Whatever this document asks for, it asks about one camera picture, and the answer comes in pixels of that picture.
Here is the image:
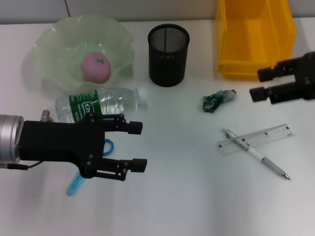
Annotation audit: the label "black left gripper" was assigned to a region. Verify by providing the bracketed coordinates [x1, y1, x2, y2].
[18, 112, 144, 179]

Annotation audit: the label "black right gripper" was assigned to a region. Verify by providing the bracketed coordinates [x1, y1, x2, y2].
[249, 51, 315, 105]

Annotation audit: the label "clear green-label water bottle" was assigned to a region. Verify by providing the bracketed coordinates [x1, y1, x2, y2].
[54, 86, 149, 123]

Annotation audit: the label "green plastic wrapper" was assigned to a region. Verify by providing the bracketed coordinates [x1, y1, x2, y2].
[201, 89, 237, 114]

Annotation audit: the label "pink peach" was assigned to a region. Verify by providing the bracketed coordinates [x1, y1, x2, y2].
[81, 52, 112, 83]

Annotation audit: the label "transparent plastic ruler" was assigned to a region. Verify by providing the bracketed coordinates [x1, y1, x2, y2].
[217, 123, 296, 156]

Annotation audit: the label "blue scissors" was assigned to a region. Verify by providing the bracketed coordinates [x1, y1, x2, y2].
[66, 138, 116, 197]

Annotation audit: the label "white grey pen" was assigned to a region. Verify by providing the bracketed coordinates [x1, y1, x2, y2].
[221, 127, 290, 180]

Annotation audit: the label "black mesh pen cup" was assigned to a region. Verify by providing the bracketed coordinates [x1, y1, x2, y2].
[147, 24, 190, 88]

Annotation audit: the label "pale green glass fruit plate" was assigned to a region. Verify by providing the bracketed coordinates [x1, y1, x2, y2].
[21, 14, 136, 93]

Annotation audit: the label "yellow plastic bin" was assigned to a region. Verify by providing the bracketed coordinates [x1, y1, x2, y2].
[215, 0, 297, 80]

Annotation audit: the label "left gripper silver connector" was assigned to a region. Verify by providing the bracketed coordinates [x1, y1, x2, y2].
[40, 110, 54, 122]

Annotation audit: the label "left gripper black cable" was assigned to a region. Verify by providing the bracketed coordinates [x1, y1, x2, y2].
[7, 161, 47, 171]

